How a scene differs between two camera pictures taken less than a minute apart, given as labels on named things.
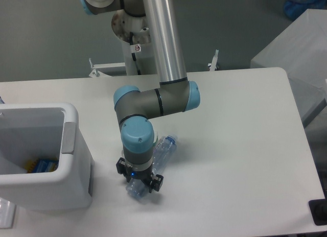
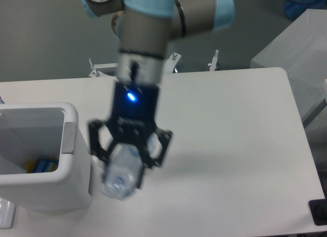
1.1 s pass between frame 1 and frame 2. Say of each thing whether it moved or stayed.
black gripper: moved
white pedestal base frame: stayed
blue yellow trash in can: stayed
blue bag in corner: stayed
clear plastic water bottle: moved
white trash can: stayed
